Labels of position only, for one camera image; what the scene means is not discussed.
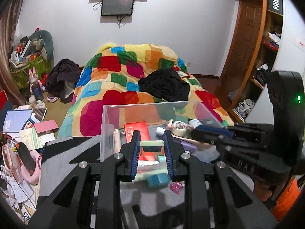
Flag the pink plastic object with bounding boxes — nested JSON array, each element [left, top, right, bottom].
[[2, 144, 42, 184]]

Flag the pink rabbit toy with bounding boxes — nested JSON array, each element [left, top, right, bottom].
[[28, 67, 42, 86]]

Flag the green and cream book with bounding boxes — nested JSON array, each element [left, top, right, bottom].
[[19, 127, 44, 151]]

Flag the white crumpled clothes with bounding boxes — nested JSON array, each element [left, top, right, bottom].
[[268, 32, 282, 43]]

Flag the person's right hand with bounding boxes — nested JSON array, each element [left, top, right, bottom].
[[253, 181, 274, 202]]

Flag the green neck pillow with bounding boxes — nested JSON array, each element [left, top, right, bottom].
[[29, 30, 54, 61]]

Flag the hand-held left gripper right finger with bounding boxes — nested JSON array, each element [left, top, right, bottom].
[[163, 129, 278, 229]]

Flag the white sliding wardrobe door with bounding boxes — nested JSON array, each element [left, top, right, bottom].
[[245, 0, 305, 124]]

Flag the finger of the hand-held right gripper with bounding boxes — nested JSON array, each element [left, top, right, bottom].
[[191, 129, 274, 156], [197, 123, 274, 139]]

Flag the wooden door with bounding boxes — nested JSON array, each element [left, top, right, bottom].
[[218, 0, 265, 79]]

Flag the pink hair clip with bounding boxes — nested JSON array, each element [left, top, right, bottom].
[[170, 182, 185, 194]]

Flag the pale green tube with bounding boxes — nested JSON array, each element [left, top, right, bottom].
[[135, 167, 167, 180]]

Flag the brown curtain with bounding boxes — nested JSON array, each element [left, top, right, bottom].
[[0, 0, 26, 93]]

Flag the small wall monitor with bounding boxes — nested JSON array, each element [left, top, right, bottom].
[[101, 0, 135, 17]]

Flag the pink book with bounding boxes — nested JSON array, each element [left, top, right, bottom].
[[33, 120, 59, 134]]

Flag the pile of papers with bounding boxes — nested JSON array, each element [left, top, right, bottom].
[[0, 167, 39, 220]]

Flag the black and purple spray bottle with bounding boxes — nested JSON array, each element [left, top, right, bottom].
[[181, 139, 197, 152]]

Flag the teal tape roll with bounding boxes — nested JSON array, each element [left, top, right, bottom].
[[146, 173, 169, 188]]

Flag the white tape roll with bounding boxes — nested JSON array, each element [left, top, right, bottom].
[[170, 122, 189, 136]]

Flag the clear plastic storage box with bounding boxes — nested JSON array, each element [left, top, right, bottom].
[[100, 101, 226, 191]]

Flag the beige tube with red cap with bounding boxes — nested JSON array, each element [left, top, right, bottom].
[[114, 130, 123, 153]]

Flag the wooden wardrobe shelf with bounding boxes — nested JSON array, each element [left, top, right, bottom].
[[227, 0, 285, 123]]

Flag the blue notebook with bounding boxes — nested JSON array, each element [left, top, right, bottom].
[[3, 110, 32, 132]]

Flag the red folded clothes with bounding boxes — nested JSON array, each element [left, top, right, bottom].
[[263, 40, 279, 51]]

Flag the dark clothes pile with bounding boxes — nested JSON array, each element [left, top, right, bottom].
[[45, 59, 80, 102]]

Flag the black and orange device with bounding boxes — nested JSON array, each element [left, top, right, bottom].
[[17, 142, 36, 176]]

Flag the green patterned bag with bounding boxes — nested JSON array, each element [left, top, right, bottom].
[[10, 55, 51, 89]]

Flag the colourful patchwork quilt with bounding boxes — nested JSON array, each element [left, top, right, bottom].
[[58, 43, 235, 139]]

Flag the braided rope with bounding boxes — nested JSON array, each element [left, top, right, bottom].
[[167, 120, 193, 130]]

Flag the black bag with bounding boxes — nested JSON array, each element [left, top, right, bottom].
[[255, 64, 270, 86]]

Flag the blue bottle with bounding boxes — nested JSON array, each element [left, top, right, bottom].
[[31, 85, 44, 101]]

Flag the black clothing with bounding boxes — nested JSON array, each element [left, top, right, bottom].
[[138, 69, 191, 102]]

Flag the red foil pouch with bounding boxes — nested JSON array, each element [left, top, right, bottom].
[[124, 121, 152, 161]]

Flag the grey and black blanket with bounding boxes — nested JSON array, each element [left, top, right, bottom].
[[36, 135, 239, 229]]

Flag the green mahjong tile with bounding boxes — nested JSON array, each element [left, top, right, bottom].
[[139, 140, 165, 157]]

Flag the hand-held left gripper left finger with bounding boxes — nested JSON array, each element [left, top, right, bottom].
[[28, 130, 141, 229]]

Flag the black box with white lettering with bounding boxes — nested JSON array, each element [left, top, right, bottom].
[[268, 0, 284, 15]]

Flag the grey shoes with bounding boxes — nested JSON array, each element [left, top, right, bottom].
[[237, 98, 255, 115]]

